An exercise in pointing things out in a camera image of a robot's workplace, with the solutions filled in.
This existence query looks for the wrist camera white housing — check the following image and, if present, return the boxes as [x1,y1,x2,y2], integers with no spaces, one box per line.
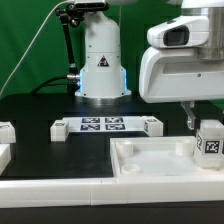
[147,16,209,49]

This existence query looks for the white obstacle bar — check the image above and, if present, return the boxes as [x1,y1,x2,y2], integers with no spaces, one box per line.
[0,175,224,208]
[0,144,11,175]

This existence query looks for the black cables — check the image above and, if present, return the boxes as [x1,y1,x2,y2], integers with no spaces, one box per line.
[31,75,78,94]

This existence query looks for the white left obstacle bar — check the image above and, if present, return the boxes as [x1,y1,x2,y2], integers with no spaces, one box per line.
[0,144,11,175]

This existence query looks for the white front obstacle bar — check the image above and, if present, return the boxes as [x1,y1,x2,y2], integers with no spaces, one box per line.
[0,175,224,208]

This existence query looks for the overhead camera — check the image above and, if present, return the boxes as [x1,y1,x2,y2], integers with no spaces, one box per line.
[74,0,108,11]

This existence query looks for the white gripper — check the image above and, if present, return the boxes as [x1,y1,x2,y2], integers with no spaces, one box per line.
[139,47,224,130]

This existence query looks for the white square tabletop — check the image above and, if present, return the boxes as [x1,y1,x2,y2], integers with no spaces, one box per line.
[110,136,224,177]

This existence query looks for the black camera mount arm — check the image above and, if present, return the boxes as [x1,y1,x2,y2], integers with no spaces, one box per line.
[55,7,80,95]

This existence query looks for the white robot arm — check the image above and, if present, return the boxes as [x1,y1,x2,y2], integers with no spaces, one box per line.
[75,0,224,128]

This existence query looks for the white AprilTag base sheet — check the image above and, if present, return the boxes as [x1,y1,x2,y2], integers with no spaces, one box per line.
[64,116,144,132]

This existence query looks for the white cable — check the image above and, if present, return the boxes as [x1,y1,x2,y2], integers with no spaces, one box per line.
[0,0,73,96]

